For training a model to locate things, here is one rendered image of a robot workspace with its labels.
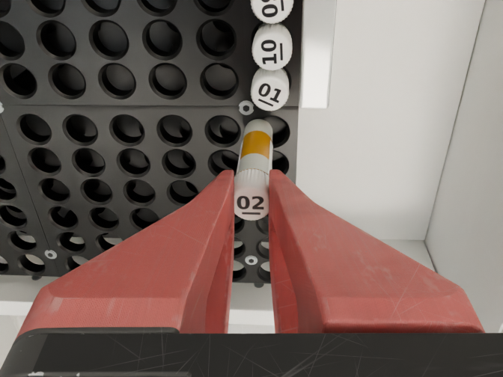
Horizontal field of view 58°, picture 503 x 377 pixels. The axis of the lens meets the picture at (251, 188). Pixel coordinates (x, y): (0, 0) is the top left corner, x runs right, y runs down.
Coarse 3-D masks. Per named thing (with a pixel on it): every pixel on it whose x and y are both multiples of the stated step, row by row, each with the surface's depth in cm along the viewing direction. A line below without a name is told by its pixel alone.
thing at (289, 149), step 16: (256, 16) 14; (288, 16) 14; (256, 64) 15; (288, 64) 15; (288, 80) 16; (288, 96) 16; (256, 112) 16; (272, 112) 16; (288, 112) 16; (288, 128) 16; (272, 144) 17; (288, 144) 17; (288, 160) 17; (288, 176) 18; (256, 224) 19; (256, 240) 20; (256, 256) 20; (256, 272) 21
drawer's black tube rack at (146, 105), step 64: (0, 0) 17; (64, 0) 14; (128, 0) 14; (192, 0) 14; (0, 64) 16; (64, 64) 19; (128, 64) 15; (192, 64) 15; (0, 128) 17; (64, 128) 17; (128, 128) 20; (192, 128) 17; (0, 192) 20; (64, 192) 22; (128, 192) 19; (192, 192) 22; (64, 256) 21
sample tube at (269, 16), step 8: (256, 0) 13; (264, 0) 13; (272, 0) 13; (280, 0) 13; (288, 0) 13; (256, 8) 13; (264, 8) 13; (272, 8) 13; (280, 8) 13; (288, 8) 13; (264, 16) 13; (272, 16) 13; (280, 16) 13
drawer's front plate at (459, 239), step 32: (480, 32) 20; (480, 64) 20; (480, 96) 20; (480, 128) 20; (448, 160) 24; (480, 160) 20; (448, 192) 23; (480, 192) 20; (448, 224) 23; (480, 224) 20; (448, 256) 23; (480, 256) 20; (480, 288) 20; (480, 320) 20
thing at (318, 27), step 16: (304, 0) 19; (320, 0) 19; (336, 0) 19; (304, 16) 19; (320, 16) 19; (304, 32) 20; (320, 32) 20; (304, 48) 20; (320, 48) 20; (304, 64) 20; (320, 64) 20; (304, 80) 21; (320, 80) 21; (304, 96) 21; (320, 96) 21
